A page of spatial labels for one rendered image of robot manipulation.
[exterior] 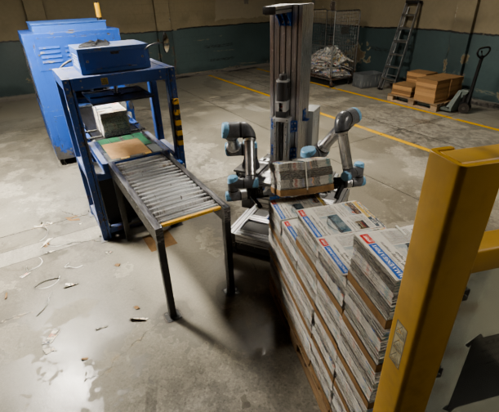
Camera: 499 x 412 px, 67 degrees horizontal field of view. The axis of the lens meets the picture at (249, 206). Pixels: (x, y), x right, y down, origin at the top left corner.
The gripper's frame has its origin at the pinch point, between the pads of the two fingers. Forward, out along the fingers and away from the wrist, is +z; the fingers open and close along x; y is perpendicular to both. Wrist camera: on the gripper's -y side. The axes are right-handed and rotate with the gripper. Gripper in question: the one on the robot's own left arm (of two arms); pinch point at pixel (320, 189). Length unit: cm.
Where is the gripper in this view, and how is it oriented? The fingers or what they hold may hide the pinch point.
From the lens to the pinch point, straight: 285.3
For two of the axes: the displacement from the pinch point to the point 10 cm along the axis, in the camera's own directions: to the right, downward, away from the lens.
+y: -1.1, -9.9, -1.3
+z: -9.8, 1.3, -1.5
